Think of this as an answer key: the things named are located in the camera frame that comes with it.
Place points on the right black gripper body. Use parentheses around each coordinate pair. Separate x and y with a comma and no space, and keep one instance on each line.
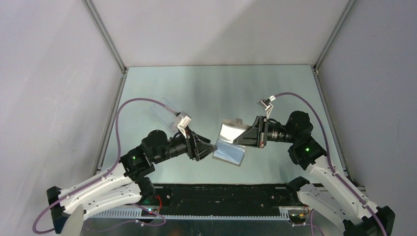
(273,132)

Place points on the beige chair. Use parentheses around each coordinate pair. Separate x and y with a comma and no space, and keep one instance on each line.
(73,225)

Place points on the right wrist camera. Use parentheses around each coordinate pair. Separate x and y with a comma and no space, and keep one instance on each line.
(266,105)

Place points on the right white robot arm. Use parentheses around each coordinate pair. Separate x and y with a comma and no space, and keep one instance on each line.
(343,204)

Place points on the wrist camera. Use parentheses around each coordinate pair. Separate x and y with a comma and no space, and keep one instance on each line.
(181,122)
(266,105)

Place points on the grey felt card holder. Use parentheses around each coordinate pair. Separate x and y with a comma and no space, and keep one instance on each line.
(227,151)

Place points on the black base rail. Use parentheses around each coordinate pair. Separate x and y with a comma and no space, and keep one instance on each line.
(222,200)

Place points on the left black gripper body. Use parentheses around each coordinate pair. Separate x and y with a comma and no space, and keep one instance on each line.
(179,145)

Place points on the clear plastic card box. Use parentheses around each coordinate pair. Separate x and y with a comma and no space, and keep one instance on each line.
(166,115)

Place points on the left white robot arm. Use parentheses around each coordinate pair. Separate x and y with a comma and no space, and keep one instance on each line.
(128,182)

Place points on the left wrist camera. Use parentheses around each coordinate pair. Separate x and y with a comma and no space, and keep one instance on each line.
(181,122)

